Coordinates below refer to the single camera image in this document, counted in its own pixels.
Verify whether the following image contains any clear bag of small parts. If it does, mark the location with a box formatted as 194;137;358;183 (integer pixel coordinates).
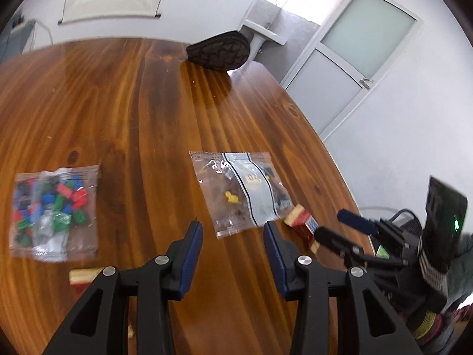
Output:
188;150;295;239

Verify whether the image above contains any grey cabinet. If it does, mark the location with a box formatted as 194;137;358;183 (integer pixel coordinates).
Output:
0;18;38;64

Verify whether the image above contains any black cable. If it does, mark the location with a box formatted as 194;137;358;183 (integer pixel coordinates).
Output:
389;209;422;230

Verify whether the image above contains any bag of colourful toy bricks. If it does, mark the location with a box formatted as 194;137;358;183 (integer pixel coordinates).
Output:
9;164;101;263

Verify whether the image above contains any frosted glass door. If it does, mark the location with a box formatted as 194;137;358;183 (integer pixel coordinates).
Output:
280;0;422;142

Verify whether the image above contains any white washbasin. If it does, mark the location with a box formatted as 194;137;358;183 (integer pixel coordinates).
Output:
239;22;287;63

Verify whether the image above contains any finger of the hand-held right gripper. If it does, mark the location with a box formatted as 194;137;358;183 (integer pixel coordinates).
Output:
337;209;381;235
313;226;366;265

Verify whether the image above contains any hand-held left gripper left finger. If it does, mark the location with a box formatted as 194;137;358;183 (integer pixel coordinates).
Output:
41;221;204;355

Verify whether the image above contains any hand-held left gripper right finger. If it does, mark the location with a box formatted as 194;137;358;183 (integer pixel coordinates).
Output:
263;221;425;355

